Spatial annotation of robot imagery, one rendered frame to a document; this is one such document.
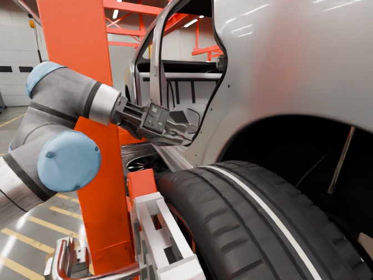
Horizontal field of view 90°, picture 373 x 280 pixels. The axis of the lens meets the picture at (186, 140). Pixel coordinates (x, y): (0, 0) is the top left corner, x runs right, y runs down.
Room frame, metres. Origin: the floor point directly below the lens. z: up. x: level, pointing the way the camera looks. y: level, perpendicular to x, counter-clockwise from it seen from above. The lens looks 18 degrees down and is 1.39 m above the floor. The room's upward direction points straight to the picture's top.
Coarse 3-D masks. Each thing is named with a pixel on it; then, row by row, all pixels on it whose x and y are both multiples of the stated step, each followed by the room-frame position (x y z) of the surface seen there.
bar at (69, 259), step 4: (72, 240) 0.39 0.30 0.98; (72, 244) 0.38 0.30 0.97; (72, 248) 0.37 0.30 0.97; (72, 252) 0.36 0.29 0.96; (68, 256) 0.34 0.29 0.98; (72, 256) 0.36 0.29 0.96; (68, 260) 0.33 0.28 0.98; (72, 260) 0.35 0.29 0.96; (64, 264) 0.32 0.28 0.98; (68, 264) 0.32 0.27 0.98; (64, 268) 0.31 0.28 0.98; (68, 268) 0.31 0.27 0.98; (68, 272) 0.31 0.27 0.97; (68, 276) 0.30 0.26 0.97
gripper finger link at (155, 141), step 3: (147, 138) 0.46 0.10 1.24; (150, 138) 0.46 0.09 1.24; (153, 138) 0.46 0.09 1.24; (156, 138) 0.46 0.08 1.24; (159, 138) 0.47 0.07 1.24; (147, 141) 0.46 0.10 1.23; (150, 141) 0.46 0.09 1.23; (153, 141) 0.46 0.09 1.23; (156, 141) 0.46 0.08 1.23; (159, 141) 0.46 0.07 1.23; (162, 141) 0.47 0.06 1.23; (153, 144) 0.47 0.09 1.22; (156, 144) 0.46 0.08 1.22; (159, 144) 0.46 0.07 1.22; (162, 144) 0.47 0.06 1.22; (165, 144) 0.47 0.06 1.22; (168, 144) 0.48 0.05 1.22; (171, 144) 0.47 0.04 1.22
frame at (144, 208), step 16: (144, 208) 0.34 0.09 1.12; (160, 208) 0.34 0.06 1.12; (144, 224) 0.29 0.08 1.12; (176, 224) 0.29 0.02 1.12; (176, 240) 0.25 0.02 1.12; (160, 256) 0.22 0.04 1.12; (176, 256) 0.25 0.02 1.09; (192, 256) 0.22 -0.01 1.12; (160, 272) 0.20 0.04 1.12; (176, 272) 0.20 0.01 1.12; (192, 272) 0.20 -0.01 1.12
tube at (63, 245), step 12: (60, 240) 0.36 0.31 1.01; (144, 240) 0.29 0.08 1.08; (60, 252) 0.32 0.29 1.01; (144, 252) 0.29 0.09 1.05; (60, 264) 0.29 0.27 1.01; (132, 264) 0.29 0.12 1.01; (144, 264) 0.29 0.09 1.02; (60, 276) 0.27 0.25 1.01; (96, 276) 0.27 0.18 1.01; (108, 276) 0.27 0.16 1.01; (120, 276) 0.27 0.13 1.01; (132, 276) 0.28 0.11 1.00; (144, 276) 0.28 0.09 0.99
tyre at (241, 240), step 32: (160, 192) 0.47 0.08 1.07; (192, 192) 0.31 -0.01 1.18; (224, 192) 0.31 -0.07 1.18; (256, 192) 0.32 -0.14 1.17; (288, 192) 0.32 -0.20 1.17; (192, 224) 0.28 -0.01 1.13; (224, 224) 0.24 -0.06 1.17; (256, 224) 0.24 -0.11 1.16; (288, 224) 0.25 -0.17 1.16; (320, 224) 0.26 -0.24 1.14; (224, 256) 0.20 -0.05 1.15; (256, 256) 0.20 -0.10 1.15; (288, 256) 0.21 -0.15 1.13; (320, 256) 0.21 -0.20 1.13; (352, 256) 0.22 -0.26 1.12
